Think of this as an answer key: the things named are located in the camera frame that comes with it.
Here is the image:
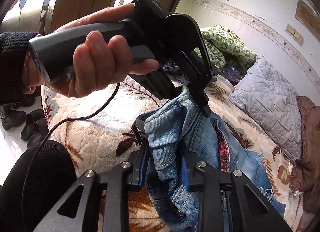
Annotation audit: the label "grey quilted pillow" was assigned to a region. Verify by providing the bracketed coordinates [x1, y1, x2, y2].
[229, 56, 302, 161]

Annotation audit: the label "small framed wall picture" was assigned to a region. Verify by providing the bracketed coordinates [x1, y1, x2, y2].
[295, 0, 319, 39]

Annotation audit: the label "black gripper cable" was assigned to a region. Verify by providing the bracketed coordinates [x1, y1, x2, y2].
[21, 82, 121, 232]

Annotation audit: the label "black sandal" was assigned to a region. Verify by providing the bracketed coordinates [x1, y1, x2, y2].
[21, 109, 44, 141]

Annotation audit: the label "black knit sleeve forearm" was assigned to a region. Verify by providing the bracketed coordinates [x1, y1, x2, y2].
[1, 32, 37, 106]

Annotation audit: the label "black shoe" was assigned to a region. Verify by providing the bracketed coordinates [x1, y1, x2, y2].
[1, 106, 27, 131]

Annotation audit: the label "brown satin garment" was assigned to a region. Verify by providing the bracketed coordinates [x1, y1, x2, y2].
[290, 96, 320, 214]

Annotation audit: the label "cream fern-print fleece blanket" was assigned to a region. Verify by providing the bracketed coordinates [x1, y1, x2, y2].
[41, 76, 313, 231]

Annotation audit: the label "beige wall switch plate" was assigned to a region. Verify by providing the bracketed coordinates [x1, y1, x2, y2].
[285, 24, 304, 45]

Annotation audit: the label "dark grey denim garment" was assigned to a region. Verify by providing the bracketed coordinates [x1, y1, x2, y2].
[159, 57, 221, 82]

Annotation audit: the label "person's left hand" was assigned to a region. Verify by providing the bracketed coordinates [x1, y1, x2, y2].
[43, 2, 160, 99]

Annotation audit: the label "light blue denim jeans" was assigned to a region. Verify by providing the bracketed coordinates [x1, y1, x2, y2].
[136, 87, 290, 231]

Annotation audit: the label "green white patterned cloth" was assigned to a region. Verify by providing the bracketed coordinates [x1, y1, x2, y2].
[200, 25, 257, 71]

